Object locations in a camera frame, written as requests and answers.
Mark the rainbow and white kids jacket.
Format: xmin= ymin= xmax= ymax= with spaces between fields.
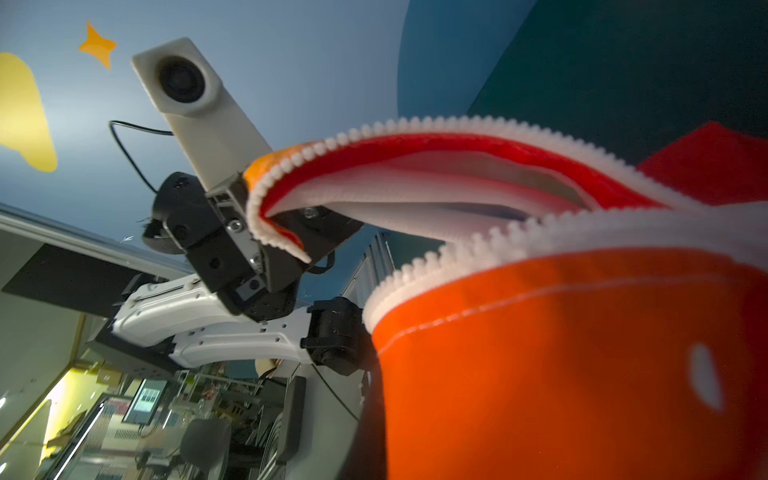
xmin=244 ymin=116 xmax=767 ymax=479

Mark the background computer monitor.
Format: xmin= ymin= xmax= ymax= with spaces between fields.
xmin=122 ymin=379 xmax=168 ymax=426

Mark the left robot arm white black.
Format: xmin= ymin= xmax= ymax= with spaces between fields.
xmin=92 ymin=172 xmax=373 ymax=379

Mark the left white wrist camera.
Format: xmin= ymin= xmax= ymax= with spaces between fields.
xmin=131 ymin=38 xmax=272 ymax=191

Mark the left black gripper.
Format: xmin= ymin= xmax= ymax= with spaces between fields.
xmin=185 ymin=174 xmax=363 ymax=321

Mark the back horizontal aluminium rail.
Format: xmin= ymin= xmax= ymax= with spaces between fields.
xmin=1 ymin=203 xmax=193 ymax=279

